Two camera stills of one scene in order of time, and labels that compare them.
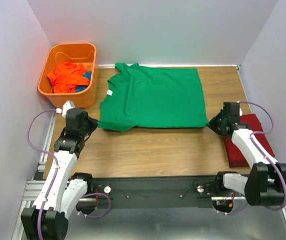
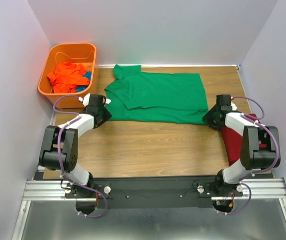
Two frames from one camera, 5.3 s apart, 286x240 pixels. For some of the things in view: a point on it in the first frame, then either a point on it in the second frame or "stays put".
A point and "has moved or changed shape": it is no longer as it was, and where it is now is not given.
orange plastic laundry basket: [70, 73] stays put
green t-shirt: [152, 96] has moved or changed shape
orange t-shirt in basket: [66, 77] stays put
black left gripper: [93, 123] → [106, 115]
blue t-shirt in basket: [88, 75] stays put
